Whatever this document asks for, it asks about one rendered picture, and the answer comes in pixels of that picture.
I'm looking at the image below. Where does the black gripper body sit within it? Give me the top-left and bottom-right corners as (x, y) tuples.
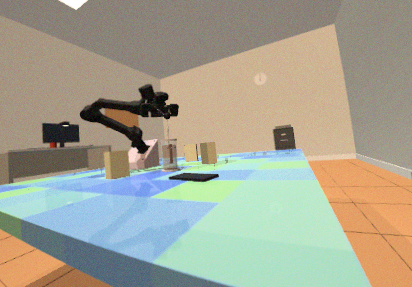
(139, 101), (179, 117)

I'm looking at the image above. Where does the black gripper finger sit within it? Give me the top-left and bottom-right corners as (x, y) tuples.
(166, 105), (172, 117)
(150, 105), (165, 117)

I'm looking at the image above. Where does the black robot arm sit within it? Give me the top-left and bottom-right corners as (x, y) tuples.
(80, 84), (169, 154)

